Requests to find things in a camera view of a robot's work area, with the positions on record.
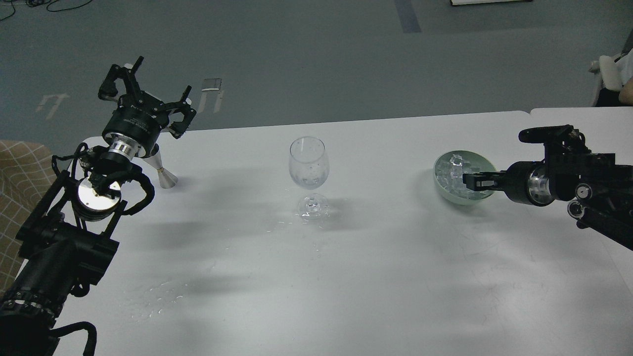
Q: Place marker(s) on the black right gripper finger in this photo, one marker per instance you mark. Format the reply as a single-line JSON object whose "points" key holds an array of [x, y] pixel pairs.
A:
{"points": [[482, 181]]}

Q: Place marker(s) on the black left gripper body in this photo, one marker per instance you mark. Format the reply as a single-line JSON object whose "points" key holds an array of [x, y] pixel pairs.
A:
{"points": [[141, 122]]}

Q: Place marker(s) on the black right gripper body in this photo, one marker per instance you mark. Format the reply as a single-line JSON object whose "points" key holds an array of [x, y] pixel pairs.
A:
{"points": [[526, 183]]}

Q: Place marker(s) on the pile of clear ice cubes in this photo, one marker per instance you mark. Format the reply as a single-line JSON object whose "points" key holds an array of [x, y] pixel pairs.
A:
{"points": [[452, 173]]}

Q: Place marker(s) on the steel cocktail jigger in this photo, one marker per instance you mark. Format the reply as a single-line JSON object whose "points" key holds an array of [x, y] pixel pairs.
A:
{"points": [[166, 179]]}

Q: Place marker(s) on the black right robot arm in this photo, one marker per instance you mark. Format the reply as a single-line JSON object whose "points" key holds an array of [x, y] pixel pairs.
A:
{"points": [[598, 191]]}

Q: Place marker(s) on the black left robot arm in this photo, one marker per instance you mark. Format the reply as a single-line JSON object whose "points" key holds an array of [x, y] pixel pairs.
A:
{"points": [[67, 239]]}

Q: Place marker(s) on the clear wine glass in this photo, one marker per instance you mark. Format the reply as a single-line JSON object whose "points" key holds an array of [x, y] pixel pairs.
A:
{"points": [[309, 169]]}

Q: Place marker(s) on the green bowl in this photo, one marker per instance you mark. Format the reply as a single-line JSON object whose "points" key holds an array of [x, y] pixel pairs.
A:
{"points": [[445, 193]]}

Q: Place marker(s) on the beige checkered chair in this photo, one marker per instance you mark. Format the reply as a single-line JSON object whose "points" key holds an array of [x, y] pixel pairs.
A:
{"points": [[25, 176]]}

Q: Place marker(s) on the person in white shirt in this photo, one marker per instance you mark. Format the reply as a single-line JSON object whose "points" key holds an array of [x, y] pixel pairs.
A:
{"points": [[613, 78]]}

